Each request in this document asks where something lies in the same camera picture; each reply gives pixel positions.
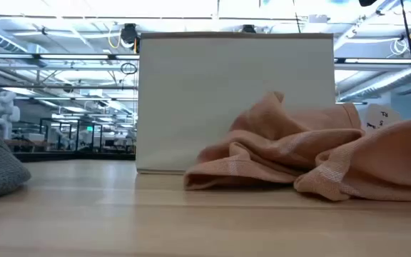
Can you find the beige fabric box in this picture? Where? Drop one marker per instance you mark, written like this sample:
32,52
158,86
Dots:
227,100

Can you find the white label card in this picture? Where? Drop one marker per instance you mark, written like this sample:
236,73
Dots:
380,118

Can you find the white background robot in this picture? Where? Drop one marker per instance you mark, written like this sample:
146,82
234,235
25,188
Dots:
2,110

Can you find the pink towel with pale stripes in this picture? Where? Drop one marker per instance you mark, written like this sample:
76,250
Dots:
280,153

